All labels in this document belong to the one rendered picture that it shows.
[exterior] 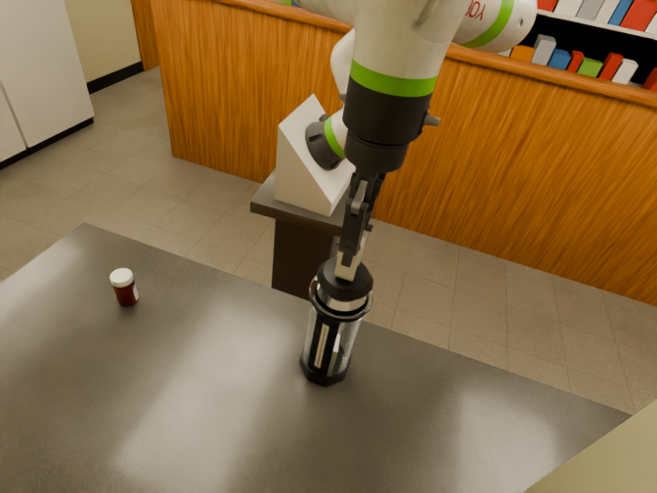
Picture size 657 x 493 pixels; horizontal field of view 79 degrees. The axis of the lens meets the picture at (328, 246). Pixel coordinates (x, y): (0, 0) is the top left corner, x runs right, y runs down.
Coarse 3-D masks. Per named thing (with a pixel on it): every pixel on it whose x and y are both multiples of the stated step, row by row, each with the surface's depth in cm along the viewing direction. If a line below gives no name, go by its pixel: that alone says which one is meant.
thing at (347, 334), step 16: (320, 288) 69; (320, 304) 63; (336, 304) 74; (352, 304) 72; (368, 304) 64; (336, 336) 67; (352, 336) 68; (304, 352) 76; (336, 352) 70; (336, 368) 74
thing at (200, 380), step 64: (64, 256) 92; (128, 256) 95; (0, 320) 78; (64, 320) 80; (128, 320) 82; (192, 320) 84; (256, 320) 86; (0, 384) 69; (64, 384) 70; (128, 384) 72; (192, 384) 74; (256, 384) 75; (384, 384) 79; (448, 384) 81; (512, 384) 83; (0, 448) 62; (64, 448) 63; (128, 448) 64; (192, 448) 66; (256, 448) 67; (320, 448) 68; (384, 448) 70; (448, 448) 72; (512, 448) 73; (576, 448) 75
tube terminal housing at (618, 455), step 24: (648, 408) 38; (624, 432) 40; (648, 432) 37; (576, 456) 47; (600, 456) 43; (624, 456) 39; (648, 456) 36; (552, 480) 50; (576, 480) 45; (600, 480) 41; (624, 480) 38; (648, 480) 35
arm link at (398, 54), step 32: (352, 0) 37; (384, 0) 34; (416, 0) 33; (448, 0) 33; (384, 32) 36; (416, 32) 35; (448, 32) 36; (352, 64) 41; (384, 64) 37; (416, 64) 37; (416, 96) 40
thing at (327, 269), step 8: (336, 256) 65; (328, 264) 63; (360, 264) 64; (320, 272) 63; (328, 272) 62; (360, 272) 63; (368, 272) 63; (320, 280) 62; (328, 280) 61; (336, 280) 61; (344, 280) 61; (360, 280) 62; (368, 280) 62; (328, 288) 60; (336, 288) 60; (344, 288) 60; (352, 288) 60; (360, 288) 60; (368, 288) 62; (336, 296) 60; (344, 296) 60; (352, 296) 60; (360, 296) 61
